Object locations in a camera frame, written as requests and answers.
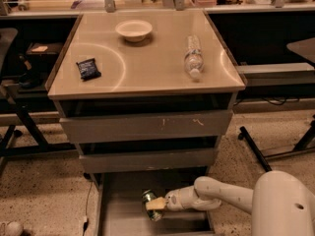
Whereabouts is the middle grey drawer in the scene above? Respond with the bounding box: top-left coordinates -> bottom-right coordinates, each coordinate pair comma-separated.
79,147 -> 218,173

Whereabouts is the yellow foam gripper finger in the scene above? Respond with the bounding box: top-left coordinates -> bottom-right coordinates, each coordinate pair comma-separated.
146,197 -> 166,210

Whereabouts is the black wheeled stand leg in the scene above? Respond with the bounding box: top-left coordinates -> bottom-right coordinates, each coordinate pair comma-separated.
238,116 -> 315,172

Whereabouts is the dark blue snack packet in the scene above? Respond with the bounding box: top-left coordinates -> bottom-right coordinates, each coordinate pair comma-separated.
76,58 -> 101,81

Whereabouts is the top grey drawer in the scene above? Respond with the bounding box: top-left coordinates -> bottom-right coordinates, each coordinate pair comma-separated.
60,110 -> 232,144

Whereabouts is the grey drawer cabinet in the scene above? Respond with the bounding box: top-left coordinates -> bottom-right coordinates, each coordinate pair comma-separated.
44,9 -> 248,192

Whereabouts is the open bottom grey drawer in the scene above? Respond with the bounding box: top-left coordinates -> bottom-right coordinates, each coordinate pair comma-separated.
97,168 -> 215,236

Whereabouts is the clear plastic water bottle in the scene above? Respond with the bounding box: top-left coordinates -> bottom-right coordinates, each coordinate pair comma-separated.
184,34 -> 204,81

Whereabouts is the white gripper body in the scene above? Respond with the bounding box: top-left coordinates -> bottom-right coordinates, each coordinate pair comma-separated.
165,186 -> 221,211

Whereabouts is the white cable on floor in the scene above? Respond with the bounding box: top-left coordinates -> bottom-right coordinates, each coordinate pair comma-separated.
82,180 -> 95,236

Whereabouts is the white paper bowl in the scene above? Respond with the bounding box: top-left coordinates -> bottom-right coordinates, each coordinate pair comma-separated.
115,20 -> 153,42

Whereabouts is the white ball on floor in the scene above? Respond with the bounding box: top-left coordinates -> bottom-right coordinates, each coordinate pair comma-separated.
0,221 -> 24,236

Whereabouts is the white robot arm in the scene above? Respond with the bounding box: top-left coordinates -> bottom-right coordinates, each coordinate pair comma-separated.
145,171 -> 315,236

